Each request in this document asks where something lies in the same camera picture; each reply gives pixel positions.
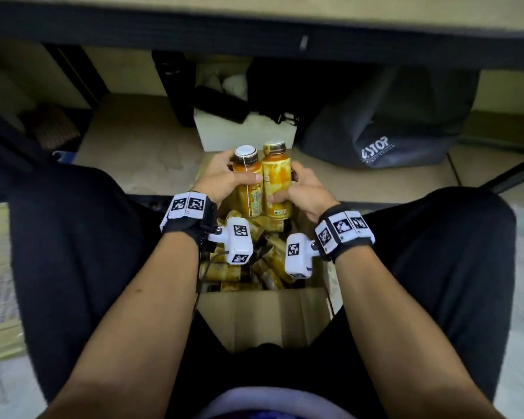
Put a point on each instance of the person's right hand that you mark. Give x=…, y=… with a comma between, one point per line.
x=308, y=196

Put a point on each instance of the person's left hand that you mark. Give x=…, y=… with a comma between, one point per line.
x=220, y=178

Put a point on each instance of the yellow bottle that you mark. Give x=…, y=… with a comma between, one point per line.
x=253, y=200
x=276, y=170

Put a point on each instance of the yellow bottles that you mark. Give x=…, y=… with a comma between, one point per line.
x=270, y=261

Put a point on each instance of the wooden shelf with black frame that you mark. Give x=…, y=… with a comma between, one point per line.
x=135, y=139

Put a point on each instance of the cardboard box of coffee bottles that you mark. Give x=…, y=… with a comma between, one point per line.
x=0, y=301

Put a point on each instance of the person's left forearm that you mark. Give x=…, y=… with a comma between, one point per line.
x=135, y=336

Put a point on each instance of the person's right forearm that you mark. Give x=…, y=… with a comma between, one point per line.
x=397, y=336

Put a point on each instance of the person's right leg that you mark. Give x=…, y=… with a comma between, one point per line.
x=454, y=257

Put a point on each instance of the person's leg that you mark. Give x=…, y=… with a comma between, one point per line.
x=454, y=257
x=78, y=257

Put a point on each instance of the person's left leg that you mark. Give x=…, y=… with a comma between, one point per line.
x=78, y=257

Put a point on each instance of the white box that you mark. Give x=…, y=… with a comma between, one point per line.
x=244, y=135

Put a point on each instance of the black pouch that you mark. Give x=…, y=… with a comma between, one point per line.
x=222, y=104

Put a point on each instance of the white round object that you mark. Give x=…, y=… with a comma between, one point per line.
x=236, y=87

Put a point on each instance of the black flask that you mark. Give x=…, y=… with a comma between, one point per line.
x=174, y=87

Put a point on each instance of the black printed bag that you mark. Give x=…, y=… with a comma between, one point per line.
x=397, y=139

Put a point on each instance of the blue white printed packet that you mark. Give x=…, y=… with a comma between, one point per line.
x=64, y=157

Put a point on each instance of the striped brown cloth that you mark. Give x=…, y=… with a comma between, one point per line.
x=52, y=126

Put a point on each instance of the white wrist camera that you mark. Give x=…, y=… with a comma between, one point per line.
x=238, y=239
x=299, y=257

